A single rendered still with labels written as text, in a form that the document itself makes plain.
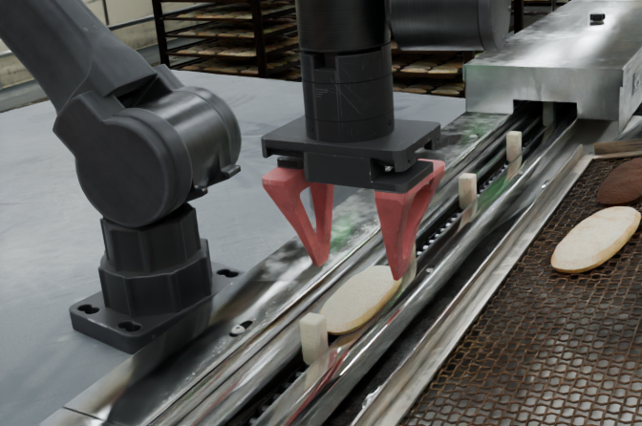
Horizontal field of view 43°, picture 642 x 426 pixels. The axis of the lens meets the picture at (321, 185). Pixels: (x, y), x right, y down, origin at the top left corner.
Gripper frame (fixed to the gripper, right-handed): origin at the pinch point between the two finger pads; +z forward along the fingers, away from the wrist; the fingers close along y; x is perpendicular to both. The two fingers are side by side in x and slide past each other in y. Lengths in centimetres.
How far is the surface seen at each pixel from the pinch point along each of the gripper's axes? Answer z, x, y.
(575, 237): -2.3, -3.2, -13.7
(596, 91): -1.2, -45.2, -5.8
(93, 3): 39, -410, 443
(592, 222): -2.5, -5.4, -14.2
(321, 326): 1.7, 6.4, -0.6
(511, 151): 3.1, -35.0, 0.4
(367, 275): 2.2, -1.9, 0.5
